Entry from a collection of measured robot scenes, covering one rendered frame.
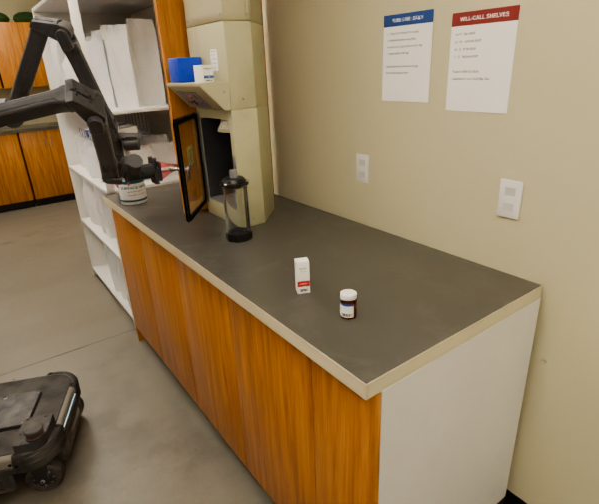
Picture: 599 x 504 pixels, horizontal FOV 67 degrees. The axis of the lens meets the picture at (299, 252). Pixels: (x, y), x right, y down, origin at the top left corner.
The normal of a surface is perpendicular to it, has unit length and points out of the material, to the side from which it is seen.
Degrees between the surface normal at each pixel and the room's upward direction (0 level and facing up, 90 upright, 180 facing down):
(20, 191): 90
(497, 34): 90
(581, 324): 90
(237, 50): 90
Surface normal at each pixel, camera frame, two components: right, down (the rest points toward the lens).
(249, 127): 0.59, 0.29
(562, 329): -0.81, 0.26
